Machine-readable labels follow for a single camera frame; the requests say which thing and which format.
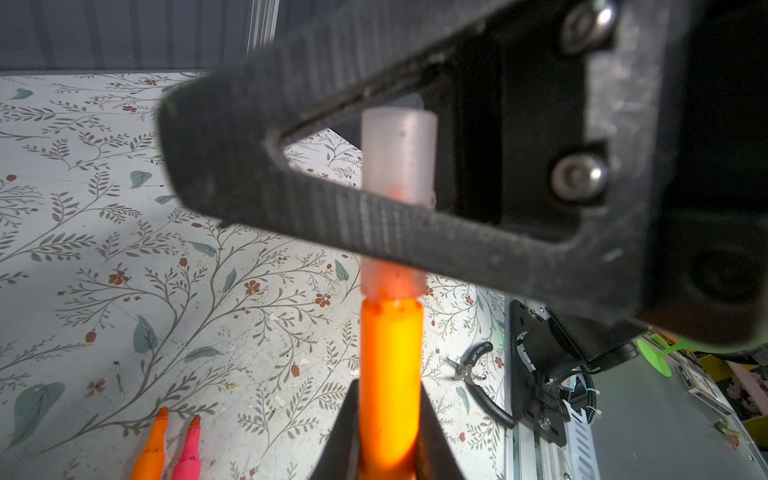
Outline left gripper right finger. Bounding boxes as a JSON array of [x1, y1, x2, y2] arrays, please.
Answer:
[[416, 386, 465, 480]]

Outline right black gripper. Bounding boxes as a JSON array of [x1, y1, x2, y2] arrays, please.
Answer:
[[639, 1, 767, 348]]

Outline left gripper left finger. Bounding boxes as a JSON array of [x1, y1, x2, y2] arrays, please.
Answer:
[[309, 380, 360, 480]]

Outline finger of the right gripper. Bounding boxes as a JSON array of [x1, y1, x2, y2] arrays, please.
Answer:
[[158, 1, 690, 320]]

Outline orange marker pen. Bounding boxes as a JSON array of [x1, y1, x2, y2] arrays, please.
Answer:
[[131, 407, 168, 480], [359, 299, 423, 479]]

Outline pink marker pen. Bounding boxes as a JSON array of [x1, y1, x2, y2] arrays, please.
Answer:
[[171, 415, 202, 480]]

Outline translucent pink caps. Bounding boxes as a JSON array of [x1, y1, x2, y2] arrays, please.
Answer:
[[361, 107, 438, 302]]

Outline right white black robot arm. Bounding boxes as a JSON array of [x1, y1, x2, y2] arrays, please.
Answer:
[[158, 1, 767, 375]]

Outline green plastic object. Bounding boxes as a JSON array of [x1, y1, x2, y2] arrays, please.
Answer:
[[636, 338, 700, 378]]

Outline floral patterned table mat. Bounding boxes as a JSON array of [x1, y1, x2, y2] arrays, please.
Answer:
[[0, 70, 511, 480]]

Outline black handled pliers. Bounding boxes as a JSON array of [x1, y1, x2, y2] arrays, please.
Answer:
[[444, 341, 516, 429]]

